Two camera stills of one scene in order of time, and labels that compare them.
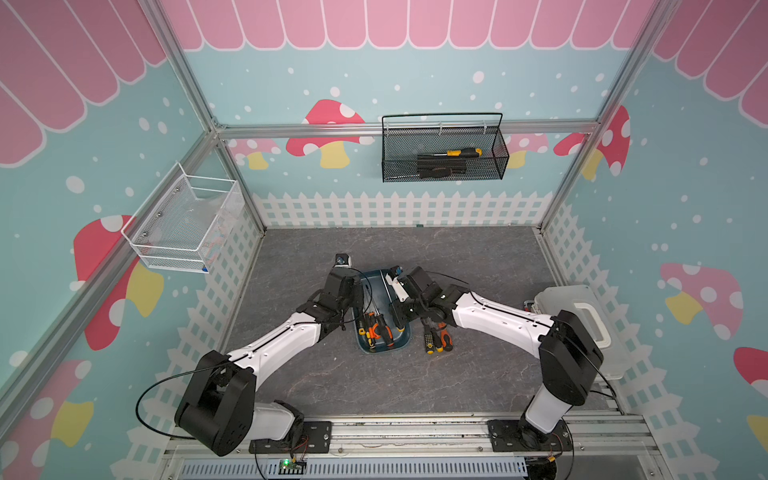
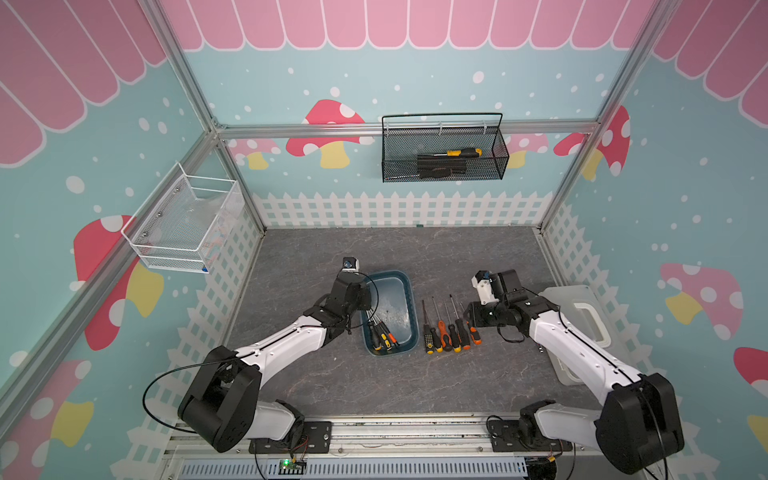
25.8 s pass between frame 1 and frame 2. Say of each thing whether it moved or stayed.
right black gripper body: moved
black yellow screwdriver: stayed
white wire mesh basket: stayed
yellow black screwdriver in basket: stayed
